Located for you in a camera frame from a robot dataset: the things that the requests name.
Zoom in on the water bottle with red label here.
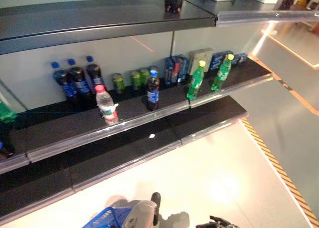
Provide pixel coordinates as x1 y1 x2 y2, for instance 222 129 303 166
94 84 119 126

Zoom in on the blue plastic shopping basket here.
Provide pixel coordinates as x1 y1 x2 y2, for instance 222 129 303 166
81 207 133 228

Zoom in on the grey cardboard box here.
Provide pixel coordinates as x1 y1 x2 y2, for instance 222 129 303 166
188 47 215 76

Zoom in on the silver left robot leg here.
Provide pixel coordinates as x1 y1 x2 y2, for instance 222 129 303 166
121 192 162 228

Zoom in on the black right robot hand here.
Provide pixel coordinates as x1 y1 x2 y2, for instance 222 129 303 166
195 215 241 228

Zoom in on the yellow black floor tape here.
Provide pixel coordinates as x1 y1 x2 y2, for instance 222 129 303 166
240 118 319 228

